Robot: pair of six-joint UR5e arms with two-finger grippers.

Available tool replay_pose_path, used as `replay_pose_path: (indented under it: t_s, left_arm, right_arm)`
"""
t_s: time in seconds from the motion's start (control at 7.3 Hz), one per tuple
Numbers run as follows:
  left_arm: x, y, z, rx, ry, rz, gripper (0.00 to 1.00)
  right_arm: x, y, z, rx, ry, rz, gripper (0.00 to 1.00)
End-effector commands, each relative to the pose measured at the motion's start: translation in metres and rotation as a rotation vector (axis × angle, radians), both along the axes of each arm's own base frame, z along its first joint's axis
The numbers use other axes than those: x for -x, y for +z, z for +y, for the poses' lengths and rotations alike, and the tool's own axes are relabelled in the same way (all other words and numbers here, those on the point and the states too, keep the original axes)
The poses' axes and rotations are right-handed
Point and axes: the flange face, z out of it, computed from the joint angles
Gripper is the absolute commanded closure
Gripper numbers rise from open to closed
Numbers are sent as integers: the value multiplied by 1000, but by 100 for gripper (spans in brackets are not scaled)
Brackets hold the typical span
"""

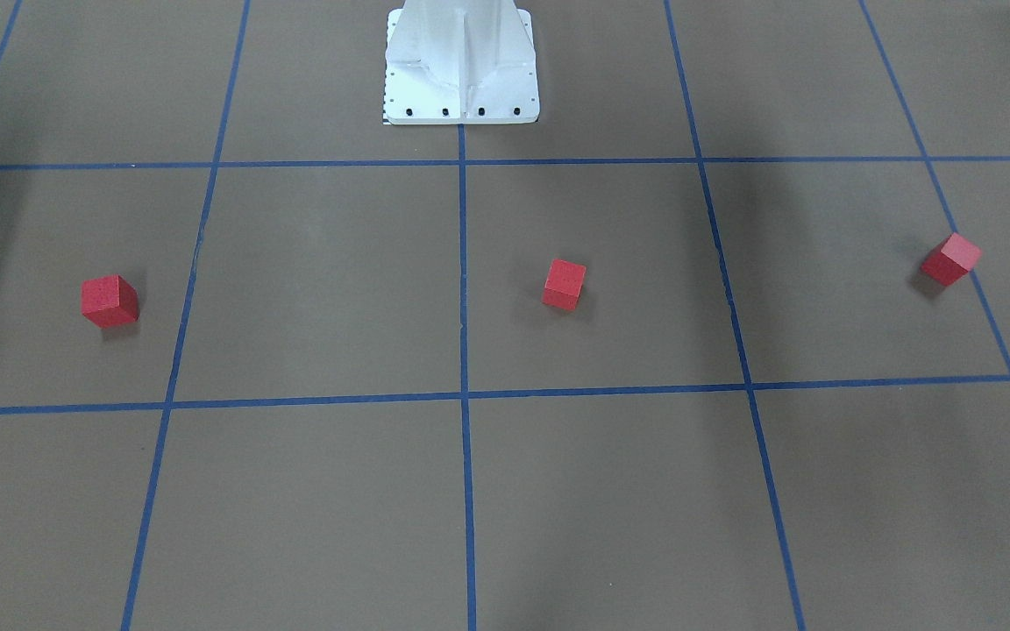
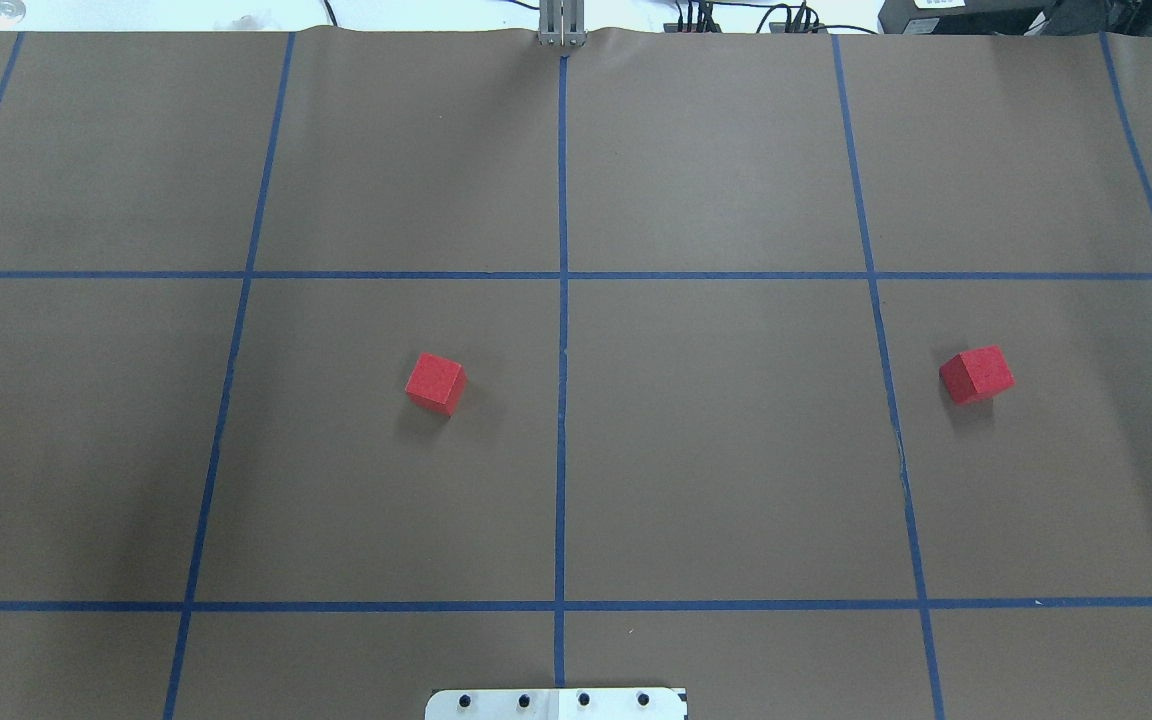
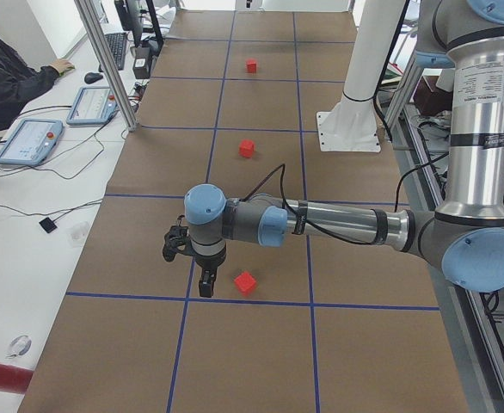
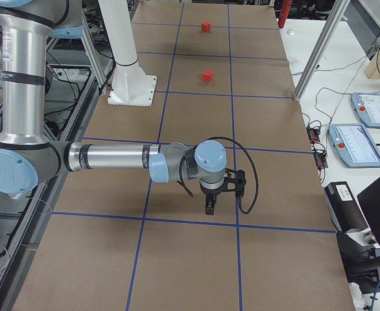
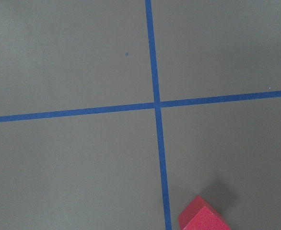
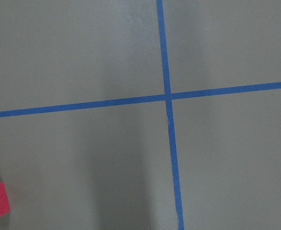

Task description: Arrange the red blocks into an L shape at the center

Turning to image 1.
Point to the red block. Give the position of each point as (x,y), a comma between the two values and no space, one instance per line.
(109,301)
(563,285)
(951,260)

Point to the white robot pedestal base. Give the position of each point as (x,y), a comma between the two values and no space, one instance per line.
(460,62)

